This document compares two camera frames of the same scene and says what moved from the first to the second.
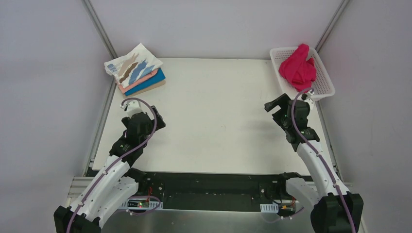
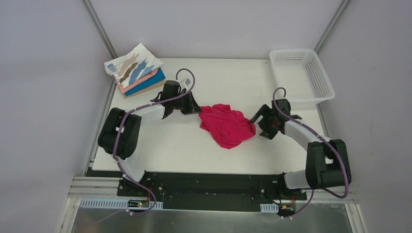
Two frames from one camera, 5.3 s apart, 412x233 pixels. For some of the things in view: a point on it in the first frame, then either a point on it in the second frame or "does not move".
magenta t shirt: (297, 70) → (229, 127)
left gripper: (157, 120) → (187, 102)
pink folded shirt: (123, 90) does not move
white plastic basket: (322, 86) does not move
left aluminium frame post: (91, 9) does not move
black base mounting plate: (216, 190) does not move
